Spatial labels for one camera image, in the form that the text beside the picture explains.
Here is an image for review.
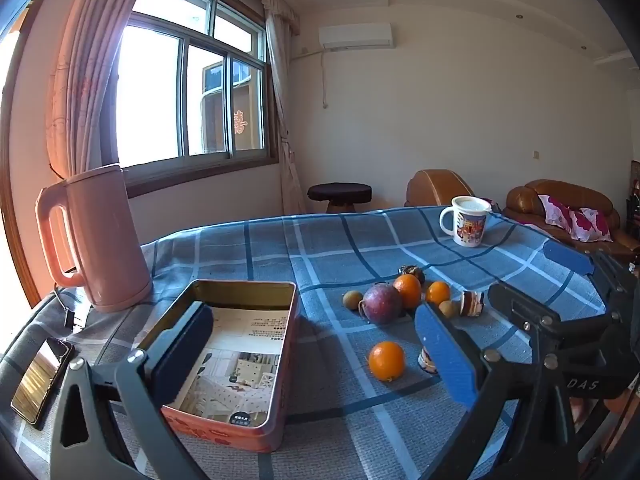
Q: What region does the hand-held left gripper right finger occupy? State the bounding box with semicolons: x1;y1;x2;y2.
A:
414;301;590;480

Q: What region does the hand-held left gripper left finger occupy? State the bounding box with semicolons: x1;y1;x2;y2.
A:
49;301;221;480

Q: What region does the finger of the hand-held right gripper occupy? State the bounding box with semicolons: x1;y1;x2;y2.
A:
544;239;638;311
487;282;621;357

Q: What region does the orange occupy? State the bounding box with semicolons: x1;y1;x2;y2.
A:
392;274;422;310
368;341;406;382
425;281;452;307

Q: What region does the orange metal tin box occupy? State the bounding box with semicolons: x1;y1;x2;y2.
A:
134;280;300;453

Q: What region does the brown white striped object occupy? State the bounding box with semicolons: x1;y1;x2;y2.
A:
459;290;485;318
418;345;441;375

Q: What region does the printed paper leaflet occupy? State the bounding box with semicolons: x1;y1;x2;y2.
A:
167;307;290;428

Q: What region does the brown leather sofa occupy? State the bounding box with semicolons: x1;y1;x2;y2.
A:
502;179;640;263

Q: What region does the purple round fruit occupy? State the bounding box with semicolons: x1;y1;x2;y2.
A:
361;283;403;325

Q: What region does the white cartoon print mug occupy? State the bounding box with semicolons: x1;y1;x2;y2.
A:
439;195;493;248

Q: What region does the pink electric kettle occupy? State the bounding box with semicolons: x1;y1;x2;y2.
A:
35;164;153;313

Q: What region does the black smartphone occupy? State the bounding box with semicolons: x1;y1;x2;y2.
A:
11;338;75;426

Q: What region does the brown leather armchair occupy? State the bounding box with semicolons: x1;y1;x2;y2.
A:
404;169;501;211

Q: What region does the blue plaid tablecloth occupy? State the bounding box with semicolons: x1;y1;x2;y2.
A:
0;205;640;480

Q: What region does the dark round stool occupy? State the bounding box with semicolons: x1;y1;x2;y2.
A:
307;183;373;213

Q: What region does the narrow pale curtain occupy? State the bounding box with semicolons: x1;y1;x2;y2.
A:
265;10;308;216

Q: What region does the wooden framed bright window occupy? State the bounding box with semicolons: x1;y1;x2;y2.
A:
0;7;41;306

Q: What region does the sliding glass window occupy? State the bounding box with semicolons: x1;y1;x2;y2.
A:
107;0;281;198

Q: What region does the wide pink curtain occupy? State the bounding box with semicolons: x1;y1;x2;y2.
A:
45;0;171;181

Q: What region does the white air conditioner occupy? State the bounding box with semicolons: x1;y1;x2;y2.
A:
319;23;393;51

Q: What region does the black cable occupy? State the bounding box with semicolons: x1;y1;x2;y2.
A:
52;285;91;333

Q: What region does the white wall cable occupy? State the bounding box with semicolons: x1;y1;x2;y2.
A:
289;47;332;110

